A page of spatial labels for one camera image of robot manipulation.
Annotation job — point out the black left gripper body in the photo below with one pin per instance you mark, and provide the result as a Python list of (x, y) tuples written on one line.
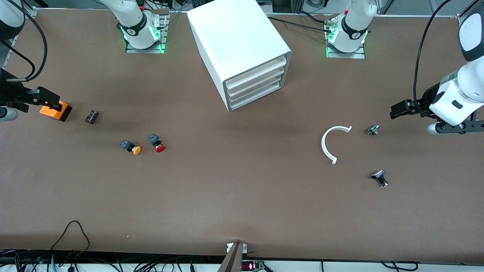
[(426, 99)]

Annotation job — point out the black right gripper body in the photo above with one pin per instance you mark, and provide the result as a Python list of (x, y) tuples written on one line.
[(8, 91)]

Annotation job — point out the red push button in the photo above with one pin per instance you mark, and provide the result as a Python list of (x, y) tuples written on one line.
[(157, 144)]

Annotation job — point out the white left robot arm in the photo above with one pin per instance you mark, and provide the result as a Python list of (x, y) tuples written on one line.
[(457, 98)]

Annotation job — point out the orange push button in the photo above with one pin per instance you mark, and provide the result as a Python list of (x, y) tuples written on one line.
[(136, 150)]

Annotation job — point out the orange box with black base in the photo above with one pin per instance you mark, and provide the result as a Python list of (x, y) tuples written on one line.
[(53, 113)]

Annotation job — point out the small chrome valve fitting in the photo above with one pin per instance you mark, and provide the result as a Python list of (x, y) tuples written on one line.
[(373, 130)]

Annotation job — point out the small black terminal block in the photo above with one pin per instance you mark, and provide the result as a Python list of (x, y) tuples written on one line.
[(92, 116)]

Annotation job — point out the device with red display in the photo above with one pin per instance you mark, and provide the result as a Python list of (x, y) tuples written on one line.
[(251, 266)]

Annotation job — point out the black left camera mount bracket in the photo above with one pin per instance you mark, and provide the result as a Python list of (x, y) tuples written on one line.
[(467, 126)]

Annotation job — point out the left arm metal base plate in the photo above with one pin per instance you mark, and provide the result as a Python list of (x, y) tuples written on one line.
[(346, 55)]

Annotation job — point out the aluminium frame profile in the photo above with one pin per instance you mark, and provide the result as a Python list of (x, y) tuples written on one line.
[(32, 11)]

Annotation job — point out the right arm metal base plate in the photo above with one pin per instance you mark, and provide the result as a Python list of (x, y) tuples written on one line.
[(145, 50)]

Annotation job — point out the brown camera mount pole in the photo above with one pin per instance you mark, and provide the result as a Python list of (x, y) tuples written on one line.
[(232, 260)]

